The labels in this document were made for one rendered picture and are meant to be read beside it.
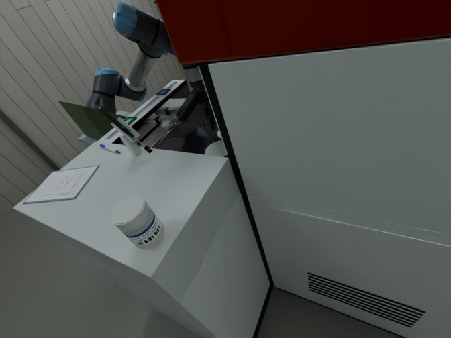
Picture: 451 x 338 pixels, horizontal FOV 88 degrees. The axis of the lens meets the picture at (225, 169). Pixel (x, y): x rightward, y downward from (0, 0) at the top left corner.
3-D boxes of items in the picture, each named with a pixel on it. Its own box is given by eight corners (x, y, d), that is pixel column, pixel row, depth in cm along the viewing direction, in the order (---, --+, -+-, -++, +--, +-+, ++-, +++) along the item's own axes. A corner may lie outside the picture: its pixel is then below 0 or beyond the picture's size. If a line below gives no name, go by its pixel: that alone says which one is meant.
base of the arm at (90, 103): (80, 105, 128) (82, 87, 127) (105, 112, 141) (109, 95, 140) (95, 108, 121) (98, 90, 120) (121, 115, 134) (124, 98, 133)
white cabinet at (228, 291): (299, 203, 163) (291, 96, 110) (247, 365, 107) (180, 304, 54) (221, 188, 195) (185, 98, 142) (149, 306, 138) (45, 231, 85)
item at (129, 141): (150, 151, 78) (129, 117, 70) (143, 158, 76) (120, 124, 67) (137, 149, 81) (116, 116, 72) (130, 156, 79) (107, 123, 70)
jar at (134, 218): (170, 225, 52) (151, 198, 46) (151, 254, 48) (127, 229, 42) (148, 218, 56) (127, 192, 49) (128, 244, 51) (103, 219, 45)
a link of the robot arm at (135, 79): (116, 82, 139) (142, 6, 97) (142, 90, 147) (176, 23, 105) (115, 99, 135) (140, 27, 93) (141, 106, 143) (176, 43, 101)
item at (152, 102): (194, 102, 132) (185, 79, 123) (129, 169, 100) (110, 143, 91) (182, 102, 137) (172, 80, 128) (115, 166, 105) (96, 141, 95)
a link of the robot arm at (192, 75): (187, 71, 66) (179, 67, 72) (193, 86, 69) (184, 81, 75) (211, 61, 67) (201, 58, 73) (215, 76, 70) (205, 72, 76)
